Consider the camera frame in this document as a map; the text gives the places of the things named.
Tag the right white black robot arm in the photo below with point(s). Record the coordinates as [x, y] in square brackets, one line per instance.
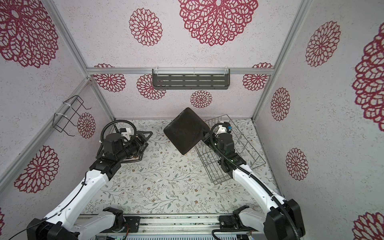
[280, 219]

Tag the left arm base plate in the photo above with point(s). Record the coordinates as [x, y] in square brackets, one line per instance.
[128, 224]

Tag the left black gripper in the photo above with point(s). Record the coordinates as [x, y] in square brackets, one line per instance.
[140, 144]

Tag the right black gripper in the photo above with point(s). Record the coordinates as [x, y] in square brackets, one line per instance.
[206, 139]

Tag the dark square floral plate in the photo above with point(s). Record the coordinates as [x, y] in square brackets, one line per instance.
[134, 159]

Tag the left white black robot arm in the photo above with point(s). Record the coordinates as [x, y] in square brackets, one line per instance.
[59, 224]

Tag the aluminium mounting rail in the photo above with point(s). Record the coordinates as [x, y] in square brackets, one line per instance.
[189, 227]

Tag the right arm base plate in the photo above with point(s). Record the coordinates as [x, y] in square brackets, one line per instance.
[231, 222]

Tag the black wire wall basket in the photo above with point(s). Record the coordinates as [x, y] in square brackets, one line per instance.
[62, 120]

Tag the grey slotted wall shelf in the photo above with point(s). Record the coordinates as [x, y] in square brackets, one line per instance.
[191, 80]

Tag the chrome wire dish rack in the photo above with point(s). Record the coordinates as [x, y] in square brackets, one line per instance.
[219, 171]

